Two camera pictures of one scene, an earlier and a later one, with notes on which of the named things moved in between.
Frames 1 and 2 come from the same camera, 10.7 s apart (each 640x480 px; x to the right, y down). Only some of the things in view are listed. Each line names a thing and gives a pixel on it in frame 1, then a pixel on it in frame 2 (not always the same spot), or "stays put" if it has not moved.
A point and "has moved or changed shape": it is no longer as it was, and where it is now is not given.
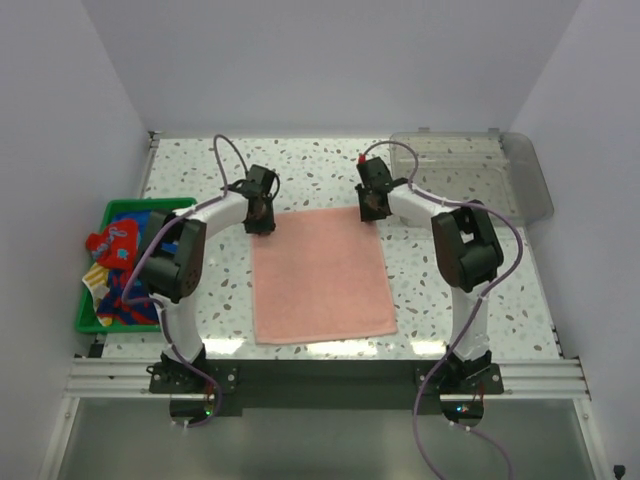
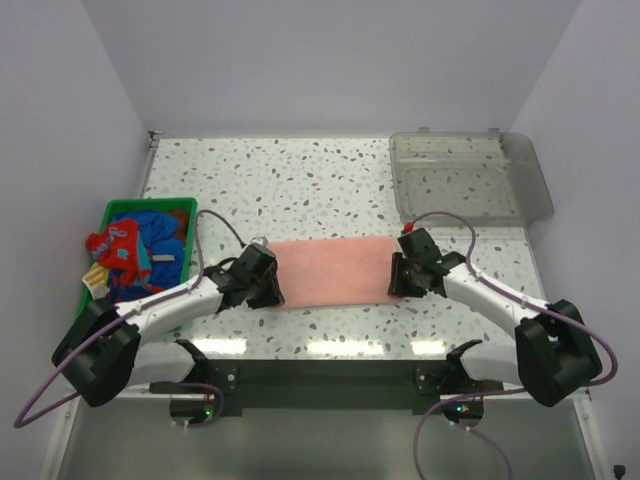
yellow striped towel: (97, 282) stays put
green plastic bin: (86, 320) stays put
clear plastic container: (491, 168) stays put
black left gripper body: (264, 223) to (252, 282)
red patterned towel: (116, 246) stays put
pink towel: (320, 274) has moved or changed shape
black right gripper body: (367, 210) to (412, 279)
